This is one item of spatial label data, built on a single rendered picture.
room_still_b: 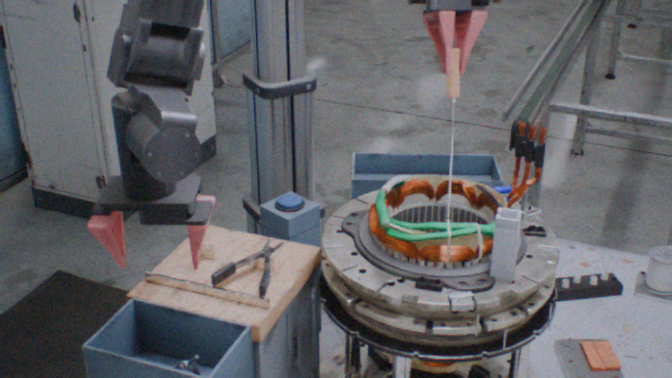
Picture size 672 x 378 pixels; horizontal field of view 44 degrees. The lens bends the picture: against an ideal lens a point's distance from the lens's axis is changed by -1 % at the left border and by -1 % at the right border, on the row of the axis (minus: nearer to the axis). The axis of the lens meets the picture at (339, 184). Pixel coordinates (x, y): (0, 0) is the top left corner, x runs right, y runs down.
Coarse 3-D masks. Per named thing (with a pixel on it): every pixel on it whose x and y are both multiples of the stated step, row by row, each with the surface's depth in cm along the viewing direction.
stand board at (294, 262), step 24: (216, 240) 118; (240, 240) 118; (264, 240) 118; (168, 264) 112; (192, 264) 112; (216, 264) 112; (288, 264) 112; (312, 264) 114; (144, 288) 107; (168, 288) 107; (240, 288) 107; (288, 288) 107; (216, 312) 102; (240, 312) 102; (264, 312) 102
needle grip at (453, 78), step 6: (456, 54) 101; (456, 60) 102; (450, 66) 102; (456, 66) 102; (450, 72) 102; (456, 72) 102; (450, 78) 102; (456, 78) 102; (450, 84) 102; (456, 84) 102; (450, 90) 102; (456, 90) 102; (450, 96) 102; (456, 96) 102
